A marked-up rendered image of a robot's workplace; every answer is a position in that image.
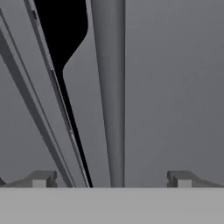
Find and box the narrow grey fridge door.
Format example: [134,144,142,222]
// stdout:
[0,0,91,188]

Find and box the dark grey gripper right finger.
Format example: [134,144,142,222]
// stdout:
[166,170,224,188]

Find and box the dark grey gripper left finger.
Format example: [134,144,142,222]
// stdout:
[2,170,59,188]

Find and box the round grey fridge door handle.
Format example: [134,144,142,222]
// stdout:
[90,0,127,188]

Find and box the flat grey fridge door handle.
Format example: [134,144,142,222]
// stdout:
[0,28,74,188]

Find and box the wide grey fridge door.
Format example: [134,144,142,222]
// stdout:
[61,0,224,188]

